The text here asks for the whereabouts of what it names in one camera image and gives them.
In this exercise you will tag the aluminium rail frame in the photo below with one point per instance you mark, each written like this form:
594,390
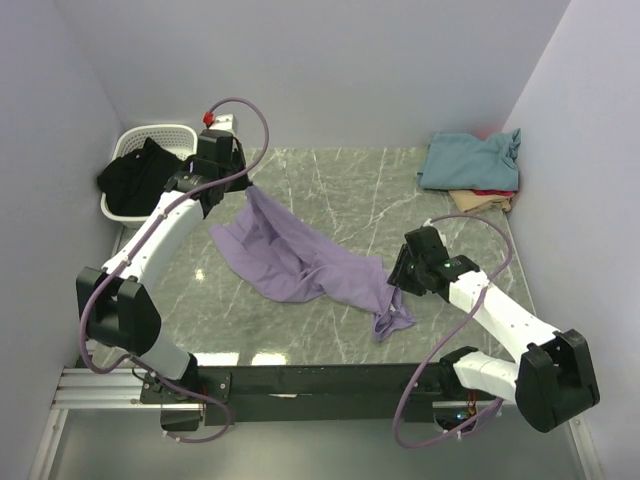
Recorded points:
90,390

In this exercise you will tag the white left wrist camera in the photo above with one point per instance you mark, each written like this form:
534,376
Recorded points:
221,122

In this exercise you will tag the teal folded t shirt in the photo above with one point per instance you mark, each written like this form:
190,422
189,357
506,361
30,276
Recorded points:
461,161

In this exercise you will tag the black t shirt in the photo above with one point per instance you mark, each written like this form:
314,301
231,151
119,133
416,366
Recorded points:
133,183

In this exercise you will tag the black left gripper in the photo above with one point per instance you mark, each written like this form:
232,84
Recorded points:
241,184

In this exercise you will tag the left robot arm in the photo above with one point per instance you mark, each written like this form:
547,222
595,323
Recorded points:
174,217

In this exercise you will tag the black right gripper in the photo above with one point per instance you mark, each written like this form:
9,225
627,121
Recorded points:
399,276

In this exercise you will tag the white laundry basket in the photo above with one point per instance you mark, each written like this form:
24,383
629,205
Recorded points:
178,139

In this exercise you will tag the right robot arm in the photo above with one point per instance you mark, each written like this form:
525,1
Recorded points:
549,376

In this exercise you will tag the red folded t shirt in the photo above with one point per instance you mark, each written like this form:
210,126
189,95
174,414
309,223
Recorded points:
495,192

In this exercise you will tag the tan folded t shirt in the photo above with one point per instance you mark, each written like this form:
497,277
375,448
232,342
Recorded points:
468,201

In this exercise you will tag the purple t shirt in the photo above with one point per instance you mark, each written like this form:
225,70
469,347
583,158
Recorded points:
287,261

